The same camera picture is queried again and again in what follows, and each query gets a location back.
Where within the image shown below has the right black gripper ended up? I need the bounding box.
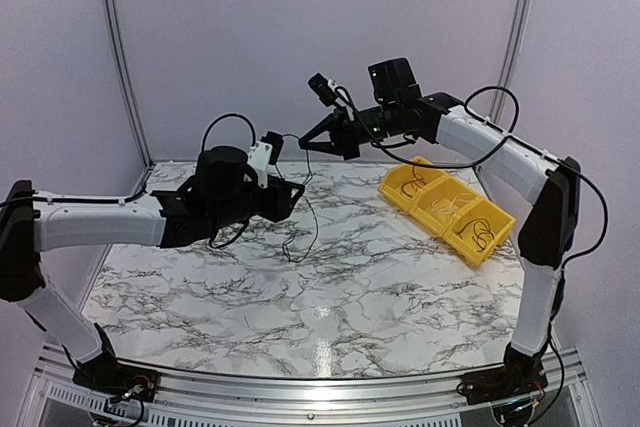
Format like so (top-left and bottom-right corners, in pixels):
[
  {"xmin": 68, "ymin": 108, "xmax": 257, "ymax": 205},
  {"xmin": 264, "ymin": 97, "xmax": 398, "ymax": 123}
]
[{"xmin": 300, "ymin": 101, "xmax": 402, "ymax": 159}]

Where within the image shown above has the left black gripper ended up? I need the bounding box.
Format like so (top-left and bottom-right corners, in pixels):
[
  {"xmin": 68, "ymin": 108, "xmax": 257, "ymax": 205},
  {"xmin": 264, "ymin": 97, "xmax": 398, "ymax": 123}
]
[{"xmin": 210, "ymin": 175, "xmax": 306, "ymax": 232}]

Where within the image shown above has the cable pile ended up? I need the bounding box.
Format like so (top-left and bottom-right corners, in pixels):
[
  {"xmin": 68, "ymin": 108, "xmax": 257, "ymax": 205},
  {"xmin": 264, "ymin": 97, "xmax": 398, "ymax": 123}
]
[{"xmin": 272, "ymin": 134, "xmax": 321, "ymax": 263}]

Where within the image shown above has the long red cable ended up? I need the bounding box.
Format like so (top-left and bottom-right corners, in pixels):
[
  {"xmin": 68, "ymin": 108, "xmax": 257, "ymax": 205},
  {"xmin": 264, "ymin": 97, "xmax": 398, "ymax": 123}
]
[{"xmin": 398, "ymin": 161, "xmax": 431, "ymax": 198}]

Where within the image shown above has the white cable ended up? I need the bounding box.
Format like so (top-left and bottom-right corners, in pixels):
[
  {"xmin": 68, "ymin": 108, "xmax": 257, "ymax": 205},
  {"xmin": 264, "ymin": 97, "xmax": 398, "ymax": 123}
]
[{"xmin": 429, "ymin": 195, "xmax": 469, "ymax": 216}]

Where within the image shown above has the black cable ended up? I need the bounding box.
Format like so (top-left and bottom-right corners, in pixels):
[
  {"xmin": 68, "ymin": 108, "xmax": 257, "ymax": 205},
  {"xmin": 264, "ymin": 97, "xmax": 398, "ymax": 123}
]
[{"xmin": 452, "ymin": 216, "xmax": 497, "ymax": 253}]

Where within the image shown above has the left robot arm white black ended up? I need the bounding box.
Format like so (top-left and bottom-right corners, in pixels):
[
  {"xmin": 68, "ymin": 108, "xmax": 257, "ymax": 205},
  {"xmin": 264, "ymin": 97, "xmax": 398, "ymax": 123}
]
[{"xmin": 1, "ymin": 132, "xmax": 305, "ymax": 392}]

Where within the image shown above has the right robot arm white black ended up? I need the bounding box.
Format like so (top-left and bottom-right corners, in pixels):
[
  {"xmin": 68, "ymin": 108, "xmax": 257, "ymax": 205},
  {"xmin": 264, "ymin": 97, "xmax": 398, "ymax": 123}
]
[{"xmin": 299, "ymin": 58, "xmax": 592, "ymax": 398}]

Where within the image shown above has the yellow bin left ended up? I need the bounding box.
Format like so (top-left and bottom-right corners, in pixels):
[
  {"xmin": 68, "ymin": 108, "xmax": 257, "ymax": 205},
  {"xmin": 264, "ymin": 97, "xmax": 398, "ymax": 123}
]
[{"xmin": 378, "ymin": 157, "xmax": 447, "ymax": 213}]

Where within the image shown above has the yellow bin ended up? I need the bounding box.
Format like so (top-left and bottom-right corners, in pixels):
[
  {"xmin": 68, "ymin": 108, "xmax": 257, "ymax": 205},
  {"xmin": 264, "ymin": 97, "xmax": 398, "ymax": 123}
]
[
  {"xmin": 378, "ymin": 157, "xmax": 447, "ymax": 213},
  {"xmin": 442, "ymin": 197, "xmax": 515, "ymax": 267},
  {"xmin": 409, "ymin": 177, "xmax": 480, "ymax": 238}
]

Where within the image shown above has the yellow bin middle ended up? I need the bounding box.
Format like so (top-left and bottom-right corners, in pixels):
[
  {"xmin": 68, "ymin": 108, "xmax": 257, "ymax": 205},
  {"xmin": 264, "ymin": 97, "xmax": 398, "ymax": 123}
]
[{"xmin": 409, "ymin": 177, "xmax": 480, "ymax": 238}]

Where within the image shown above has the yellow bin right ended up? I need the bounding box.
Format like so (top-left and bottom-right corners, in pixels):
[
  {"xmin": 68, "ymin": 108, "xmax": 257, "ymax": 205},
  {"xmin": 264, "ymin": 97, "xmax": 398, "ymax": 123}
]
[{"xmin": 442, "ymin": 197, "xmax": 515, "ymax": 267}]

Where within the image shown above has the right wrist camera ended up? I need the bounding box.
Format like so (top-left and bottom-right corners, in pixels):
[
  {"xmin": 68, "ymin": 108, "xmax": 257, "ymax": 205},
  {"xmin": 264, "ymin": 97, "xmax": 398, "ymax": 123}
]
[{"xmin": 307, "ymin": 73, "xmax": 348, "ymax": 111}]

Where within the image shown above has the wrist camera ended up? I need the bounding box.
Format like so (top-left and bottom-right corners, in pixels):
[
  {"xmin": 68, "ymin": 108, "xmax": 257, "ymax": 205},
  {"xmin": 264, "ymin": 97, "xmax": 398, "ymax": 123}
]
[
  {"xmin": 307, "ymin": 73, "xmax": 348, "ymax": 111},
  {"xmin": 248, "ymin": 131, "xmax": 284, "ymax": 189}
]

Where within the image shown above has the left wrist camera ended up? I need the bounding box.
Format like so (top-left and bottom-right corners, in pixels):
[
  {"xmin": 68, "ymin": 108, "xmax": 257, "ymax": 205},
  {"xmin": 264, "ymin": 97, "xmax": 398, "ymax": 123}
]
[{"xmin": 248, "ymin": 131, "xmax": 284, "ymax": 189}]

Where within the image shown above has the right aluminium frame post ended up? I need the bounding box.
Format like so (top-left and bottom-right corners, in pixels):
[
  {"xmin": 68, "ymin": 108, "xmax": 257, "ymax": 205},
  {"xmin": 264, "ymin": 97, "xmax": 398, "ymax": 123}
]
[{"xmin": 479, "ymin": 0, "xmax": 539, "ymax": 121}]

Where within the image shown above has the aluminium frame post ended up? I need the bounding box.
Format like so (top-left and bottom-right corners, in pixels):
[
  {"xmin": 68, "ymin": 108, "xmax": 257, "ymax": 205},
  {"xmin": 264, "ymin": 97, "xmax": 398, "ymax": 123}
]
[
  {"xmin": 102, "ymin": 0, "xmax": 154, "ymax": 168},
  {"xmin": 479, "ymin": 0, "xmax": 539, "ymax": 121}
]

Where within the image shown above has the aluminium front rail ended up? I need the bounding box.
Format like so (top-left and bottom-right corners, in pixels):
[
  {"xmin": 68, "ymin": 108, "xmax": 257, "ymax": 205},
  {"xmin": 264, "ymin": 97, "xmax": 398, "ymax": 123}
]
[{"xmin": 17, "ymin": 344, "xmax": 603, "ymax": 426}]

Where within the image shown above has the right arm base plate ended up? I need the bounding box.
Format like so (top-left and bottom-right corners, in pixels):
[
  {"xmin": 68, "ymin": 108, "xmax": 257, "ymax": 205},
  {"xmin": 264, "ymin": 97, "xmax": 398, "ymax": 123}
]
[{"xmin": 456, "ymin": 367, "xmax": 548, "ymax": 405}]

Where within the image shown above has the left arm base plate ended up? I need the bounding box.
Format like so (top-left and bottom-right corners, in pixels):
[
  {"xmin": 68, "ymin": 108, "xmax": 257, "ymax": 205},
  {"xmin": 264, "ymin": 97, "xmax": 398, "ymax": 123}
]
[{"xmin": 73, "ymin": 358, "xmax": 160, "ymax": 402}]

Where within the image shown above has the left aluminium frame post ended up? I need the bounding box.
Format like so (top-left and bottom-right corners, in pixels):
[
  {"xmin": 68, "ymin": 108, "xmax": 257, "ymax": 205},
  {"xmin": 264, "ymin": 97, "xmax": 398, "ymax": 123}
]
[{"xmin": 102, "ymin": 0, "xmax": 154, "ymax": 168}]

